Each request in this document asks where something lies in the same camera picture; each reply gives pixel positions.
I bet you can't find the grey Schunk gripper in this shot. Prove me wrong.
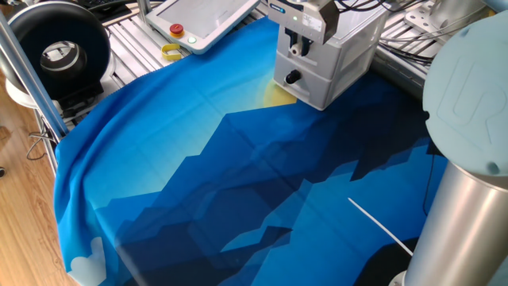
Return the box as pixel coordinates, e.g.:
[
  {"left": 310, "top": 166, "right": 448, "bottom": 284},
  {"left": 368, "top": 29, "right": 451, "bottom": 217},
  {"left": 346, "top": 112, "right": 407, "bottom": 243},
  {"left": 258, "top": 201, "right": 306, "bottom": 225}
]
[{"left": 267, "top": 0, "right": 341, "bottom": 57}]

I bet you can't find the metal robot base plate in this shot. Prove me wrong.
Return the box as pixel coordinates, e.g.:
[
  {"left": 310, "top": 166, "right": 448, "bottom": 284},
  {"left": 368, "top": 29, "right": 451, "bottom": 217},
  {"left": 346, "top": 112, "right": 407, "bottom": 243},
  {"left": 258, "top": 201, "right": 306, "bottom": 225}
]
[{"left": 404, "top": 0, "right": 491, "bottom": 43}]

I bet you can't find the white plastic drawer with knob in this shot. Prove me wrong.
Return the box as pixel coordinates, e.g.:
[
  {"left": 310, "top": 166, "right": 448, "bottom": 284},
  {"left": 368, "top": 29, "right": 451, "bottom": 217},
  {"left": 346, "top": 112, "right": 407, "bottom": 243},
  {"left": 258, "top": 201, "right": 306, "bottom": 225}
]
[{"left": 273, "top": 21, "right": 342, "bottom": 80}]

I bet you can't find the black cable bundle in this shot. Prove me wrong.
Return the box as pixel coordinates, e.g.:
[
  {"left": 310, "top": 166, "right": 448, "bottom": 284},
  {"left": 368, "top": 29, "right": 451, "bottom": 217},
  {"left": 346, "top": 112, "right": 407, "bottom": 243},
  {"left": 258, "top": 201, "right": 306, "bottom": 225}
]
[{"left": 335, "top": 0, "right": 477, "bottom": 67}]

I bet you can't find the white plastic drawer cabinet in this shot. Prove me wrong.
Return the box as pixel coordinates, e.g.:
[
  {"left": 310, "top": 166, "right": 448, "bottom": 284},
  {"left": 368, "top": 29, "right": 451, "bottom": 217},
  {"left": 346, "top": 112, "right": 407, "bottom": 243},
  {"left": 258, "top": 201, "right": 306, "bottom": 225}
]
[{"left": 273, "top": 0, "right": 392, "bottom": 111}]

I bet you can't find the aluminium rail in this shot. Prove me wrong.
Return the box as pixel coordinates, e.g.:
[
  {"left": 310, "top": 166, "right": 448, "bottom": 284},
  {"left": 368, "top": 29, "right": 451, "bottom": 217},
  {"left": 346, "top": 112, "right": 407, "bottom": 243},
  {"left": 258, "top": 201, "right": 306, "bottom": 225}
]
[{"left": 372, "top": 43, "right": 433, "bottom": 99}]

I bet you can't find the white drawer with black knob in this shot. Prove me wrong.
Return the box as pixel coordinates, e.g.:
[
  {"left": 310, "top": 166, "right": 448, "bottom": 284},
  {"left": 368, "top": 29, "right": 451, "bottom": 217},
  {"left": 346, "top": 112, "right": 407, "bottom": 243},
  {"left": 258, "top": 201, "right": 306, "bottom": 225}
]
[{"left": 273, "top": 51, "right": 333, "bottom": 111}]

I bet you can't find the grey floor cable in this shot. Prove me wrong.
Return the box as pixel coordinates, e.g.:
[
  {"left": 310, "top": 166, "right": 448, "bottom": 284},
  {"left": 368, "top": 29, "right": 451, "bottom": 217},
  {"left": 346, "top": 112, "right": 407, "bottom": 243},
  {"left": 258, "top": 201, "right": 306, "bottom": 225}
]
[{"left": 25, "top": 130, "right": 60, "bottom": 162}]

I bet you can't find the yellow U-shaped clip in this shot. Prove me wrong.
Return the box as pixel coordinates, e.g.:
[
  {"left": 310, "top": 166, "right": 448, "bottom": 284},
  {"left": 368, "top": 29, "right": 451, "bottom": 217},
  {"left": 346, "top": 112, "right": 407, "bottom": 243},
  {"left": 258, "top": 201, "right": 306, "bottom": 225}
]
[{"left": 160, "top": 43, "right": 183, "bottom": 61}]

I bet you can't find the black ring light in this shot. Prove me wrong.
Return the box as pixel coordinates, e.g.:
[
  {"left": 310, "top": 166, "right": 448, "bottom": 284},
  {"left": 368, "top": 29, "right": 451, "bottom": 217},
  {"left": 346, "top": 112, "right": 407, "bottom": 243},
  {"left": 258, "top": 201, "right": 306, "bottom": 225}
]
[{"left": 6, "top": 1, "right": 117, "bottom": 119}]

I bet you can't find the white cable tie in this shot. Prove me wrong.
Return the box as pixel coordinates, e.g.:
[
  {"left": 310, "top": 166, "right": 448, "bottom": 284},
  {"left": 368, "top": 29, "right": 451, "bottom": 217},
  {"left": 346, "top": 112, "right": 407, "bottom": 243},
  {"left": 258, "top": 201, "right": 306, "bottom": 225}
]
[{"left": 348, "top": 197, "right": 414, "bottom": 257}]

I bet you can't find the aluminium pole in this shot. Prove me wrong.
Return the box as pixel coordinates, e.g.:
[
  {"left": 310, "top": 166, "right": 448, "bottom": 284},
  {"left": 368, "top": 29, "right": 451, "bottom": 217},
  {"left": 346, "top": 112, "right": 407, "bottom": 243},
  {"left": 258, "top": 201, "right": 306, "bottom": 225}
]
[{"left": 0, "top": 14, "right": 71, "bottom": 140}]

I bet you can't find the blue mountain print cloth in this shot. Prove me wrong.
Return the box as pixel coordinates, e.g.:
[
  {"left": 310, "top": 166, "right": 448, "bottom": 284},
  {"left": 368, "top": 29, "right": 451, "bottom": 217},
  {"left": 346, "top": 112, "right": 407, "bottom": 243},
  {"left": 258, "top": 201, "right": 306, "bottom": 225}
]
[{"left": 53, "top": 17, "right": 449, "bottom": 286}]

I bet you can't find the black flat device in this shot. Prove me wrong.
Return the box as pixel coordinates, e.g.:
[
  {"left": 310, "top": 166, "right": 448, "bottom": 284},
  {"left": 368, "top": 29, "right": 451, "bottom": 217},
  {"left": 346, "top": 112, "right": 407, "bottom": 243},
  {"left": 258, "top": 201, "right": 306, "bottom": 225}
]
[{"left": 73, "top": 0, "right": 138, "bottom": 23}]

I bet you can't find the grey teach pendant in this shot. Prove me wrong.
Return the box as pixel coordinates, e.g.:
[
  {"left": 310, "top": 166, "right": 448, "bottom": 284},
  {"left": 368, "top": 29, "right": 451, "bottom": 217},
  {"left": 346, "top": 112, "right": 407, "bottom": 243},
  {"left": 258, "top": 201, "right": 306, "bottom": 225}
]
[{"left": 145, "top": 0, "right": 261, "bottom": 56}]

